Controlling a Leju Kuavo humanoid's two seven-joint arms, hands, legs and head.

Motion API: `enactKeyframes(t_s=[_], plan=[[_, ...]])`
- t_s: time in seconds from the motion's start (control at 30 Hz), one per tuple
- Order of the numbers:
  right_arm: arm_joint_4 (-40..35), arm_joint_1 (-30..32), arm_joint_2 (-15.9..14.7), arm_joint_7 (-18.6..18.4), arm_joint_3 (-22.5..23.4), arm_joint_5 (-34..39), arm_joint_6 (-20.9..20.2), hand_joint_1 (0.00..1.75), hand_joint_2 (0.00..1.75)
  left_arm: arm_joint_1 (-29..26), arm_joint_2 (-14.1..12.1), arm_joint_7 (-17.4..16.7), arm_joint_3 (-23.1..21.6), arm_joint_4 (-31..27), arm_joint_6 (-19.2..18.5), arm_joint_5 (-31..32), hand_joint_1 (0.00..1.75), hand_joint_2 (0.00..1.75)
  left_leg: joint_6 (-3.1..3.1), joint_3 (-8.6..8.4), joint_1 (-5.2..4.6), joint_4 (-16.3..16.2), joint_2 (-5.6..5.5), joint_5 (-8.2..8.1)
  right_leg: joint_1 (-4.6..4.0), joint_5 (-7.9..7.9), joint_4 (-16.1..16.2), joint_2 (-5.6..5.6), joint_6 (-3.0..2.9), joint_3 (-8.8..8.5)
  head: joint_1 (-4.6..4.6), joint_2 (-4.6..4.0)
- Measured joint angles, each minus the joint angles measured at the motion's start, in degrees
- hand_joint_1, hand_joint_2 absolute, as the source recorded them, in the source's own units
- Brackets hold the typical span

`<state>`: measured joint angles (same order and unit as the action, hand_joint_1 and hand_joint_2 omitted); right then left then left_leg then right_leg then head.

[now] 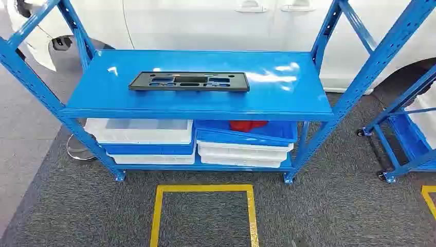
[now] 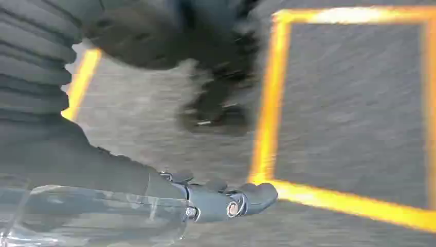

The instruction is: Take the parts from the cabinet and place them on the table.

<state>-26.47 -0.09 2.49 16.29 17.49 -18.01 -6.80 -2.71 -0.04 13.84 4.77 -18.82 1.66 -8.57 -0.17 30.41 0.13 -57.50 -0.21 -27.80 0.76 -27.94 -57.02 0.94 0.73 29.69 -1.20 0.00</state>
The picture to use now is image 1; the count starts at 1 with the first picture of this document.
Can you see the black plastic frame plate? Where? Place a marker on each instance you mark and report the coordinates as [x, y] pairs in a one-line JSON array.
[[238, 86]]

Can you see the white bin with clear lid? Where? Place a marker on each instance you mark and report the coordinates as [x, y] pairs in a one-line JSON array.
[[143, 134]]

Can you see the white plastic bin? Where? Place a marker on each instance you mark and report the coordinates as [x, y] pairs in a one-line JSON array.
[[238, 162], [242, 150], [153, 159]]

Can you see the round metal stand base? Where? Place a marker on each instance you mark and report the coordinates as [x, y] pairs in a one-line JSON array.
[[76, 155]]

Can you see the black car wheel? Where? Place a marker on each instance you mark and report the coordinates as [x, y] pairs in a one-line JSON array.
[[398, 81]]

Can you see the flat blue plastic bin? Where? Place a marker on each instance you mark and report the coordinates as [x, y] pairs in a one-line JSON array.
[[150, 149]]

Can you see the yellow floor tape square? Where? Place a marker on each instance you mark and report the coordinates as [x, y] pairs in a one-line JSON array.
[[155, 218]]

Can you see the blue wheeled metal cart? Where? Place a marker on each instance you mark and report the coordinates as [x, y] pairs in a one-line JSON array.
[[414, 143]]

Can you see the tilted blue plastic bin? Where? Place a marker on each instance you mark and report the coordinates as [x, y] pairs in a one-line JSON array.
[[238, 138]]

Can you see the blue metal shelf rack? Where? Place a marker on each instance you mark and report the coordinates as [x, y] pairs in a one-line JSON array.
[[204, 102]]

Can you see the red item in bin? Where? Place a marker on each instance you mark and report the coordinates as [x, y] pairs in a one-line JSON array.
[[247, 125]]

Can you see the white car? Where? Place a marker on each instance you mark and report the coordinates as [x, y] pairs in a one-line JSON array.
[[190, 24]]

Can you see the dark grey carpet mat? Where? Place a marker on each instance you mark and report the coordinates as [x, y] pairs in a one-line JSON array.
[[323, 211]]

